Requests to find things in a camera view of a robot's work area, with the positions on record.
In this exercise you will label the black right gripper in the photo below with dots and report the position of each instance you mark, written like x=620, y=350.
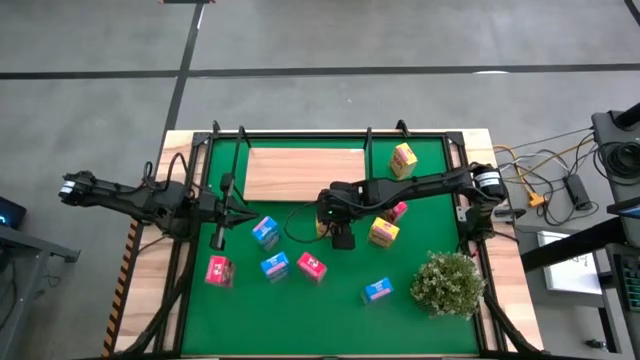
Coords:
x=340, y=202

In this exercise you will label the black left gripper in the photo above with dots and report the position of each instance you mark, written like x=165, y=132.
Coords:
x=222, y=212

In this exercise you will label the blue Rice Krispies cereal box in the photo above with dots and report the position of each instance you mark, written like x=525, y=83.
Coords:
x=377, y=290
x=275, y=265
x=266, y=231

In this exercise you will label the yellow Corn Pops cereal box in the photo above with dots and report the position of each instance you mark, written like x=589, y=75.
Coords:
x=383, y=232
x=321, y=229
x=403, y=160

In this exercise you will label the red cereal box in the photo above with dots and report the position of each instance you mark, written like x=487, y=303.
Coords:
x=312, y=266
x=398, y=211
x=220, y=270

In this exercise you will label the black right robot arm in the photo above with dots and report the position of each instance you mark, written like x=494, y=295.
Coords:
x=425, y=182

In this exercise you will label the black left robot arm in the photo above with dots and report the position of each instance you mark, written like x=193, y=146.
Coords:
x=125, y=197

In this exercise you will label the wooden shelf board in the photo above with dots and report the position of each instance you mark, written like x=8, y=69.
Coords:
x=300, y=175

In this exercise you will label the green table mat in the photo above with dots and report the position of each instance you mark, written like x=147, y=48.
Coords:
x=300, y=320

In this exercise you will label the artificial white-flowered bush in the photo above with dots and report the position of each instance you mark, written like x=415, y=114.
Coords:
x=448, y=285

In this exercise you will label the yellow black hazard tape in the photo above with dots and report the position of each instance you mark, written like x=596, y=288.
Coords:
x=119, y=295

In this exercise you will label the small black device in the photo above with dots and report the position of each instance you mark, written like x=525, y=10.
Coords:
x=510, y=213

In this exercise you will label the grey metal desk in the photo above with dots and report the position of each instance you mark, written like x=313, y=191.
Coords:
x=30, y=245

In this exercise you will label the black device with blue light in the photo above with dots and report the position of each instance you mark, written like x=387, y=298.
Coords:
x=10, y=212

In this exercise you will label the black metal beam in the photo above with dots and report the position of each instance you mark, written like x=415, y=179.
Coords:
x=570, y=247

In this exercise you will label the black power adapter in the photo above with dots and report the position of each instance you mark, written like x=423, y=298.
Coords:
x=577, y=191

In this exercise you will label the white board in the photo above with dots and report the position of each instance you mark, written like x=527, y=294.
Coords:
x=570, y=275

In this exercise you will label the grey metal equipment stand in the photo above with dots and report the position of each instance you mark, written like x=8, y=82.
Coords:
x=602, y=125

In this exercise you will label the dark monitor screen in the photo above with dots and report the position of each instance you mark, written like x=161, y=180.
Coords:
x=627, y=210

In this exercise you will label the small black floor object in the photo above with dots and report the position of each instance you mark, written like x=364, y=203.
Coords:
x=595, y=344

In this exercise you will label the black keyboard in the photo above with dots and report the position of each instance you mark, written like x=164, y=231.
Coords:
x=631, y=280

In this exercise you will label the black metal shelf bracket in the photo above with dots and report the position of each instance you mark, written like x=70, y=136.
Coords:
x=368, y=155
x=239, y=144

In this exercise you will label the black metal table frame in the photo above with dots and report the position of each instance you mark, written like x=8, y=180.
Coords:
x=200, y=138

